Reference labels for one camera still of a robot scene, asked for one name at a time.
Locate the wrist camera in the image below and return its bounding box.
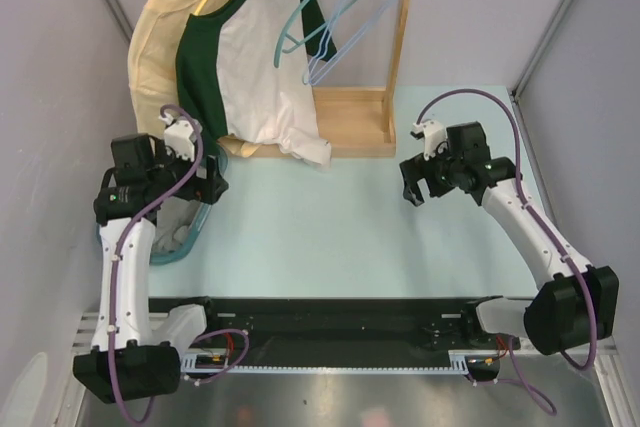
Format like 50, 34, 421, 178
411, 119, 447, 160
159, 113, 196, 162

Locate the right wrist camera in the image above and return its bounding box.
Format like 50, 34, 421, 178
411, 119, 447, 160

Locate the blue wire hanger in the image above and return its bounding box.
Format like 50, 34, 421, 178
302, 0, 385, 86

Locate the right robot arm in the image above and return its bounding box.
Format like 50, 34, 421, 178
400, 120, 619, 355

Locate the right white cable duct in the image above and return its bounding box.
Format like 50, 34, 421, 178
448, 351, 469, 376

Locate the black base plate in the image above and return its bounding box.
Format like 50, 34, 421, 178
147, 295, 522, 382

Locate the white cable duct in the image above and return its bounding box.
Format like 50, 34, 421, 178
448, 351, 469, 376
181, 353, 230, 375

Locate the wooden clothes rack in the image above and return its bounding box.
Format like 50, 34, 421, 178
313, 0, 410, 158

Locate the green and white raglan shirt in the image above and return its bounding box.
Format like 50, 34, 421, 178
175, 0, 331, 167

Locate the left white cable duct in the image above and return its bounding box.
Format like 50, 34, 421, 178
181, 353, 230, 375

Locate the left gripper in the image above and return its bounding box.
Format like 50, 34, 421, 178
147, 140, 226, 204

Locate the lavender wire hanger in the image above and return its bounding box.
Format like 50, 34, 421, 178
302, 0, 405, 87

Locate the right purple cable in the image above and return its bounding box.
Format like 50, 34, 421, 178
417, 89, 599, 372

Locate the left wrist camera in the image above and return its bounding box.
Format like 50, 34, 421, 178
159, 113, 196, 162

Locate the teal plastic basket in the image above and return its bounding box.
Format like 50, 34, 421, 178
93, 152, 229, 265

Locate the cream yellow t-shirt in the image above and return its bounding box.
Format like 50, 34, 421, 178
127, 0, 261, 160

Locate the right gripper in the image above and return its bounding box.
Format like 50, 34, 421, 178
401, 140, 464, 206

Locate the grey t-shirt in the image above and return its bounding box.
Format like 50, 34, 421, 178
152, 198, 199, 255

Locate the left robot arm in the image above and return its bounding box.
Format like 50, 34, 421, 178
72, 133, 228, 404

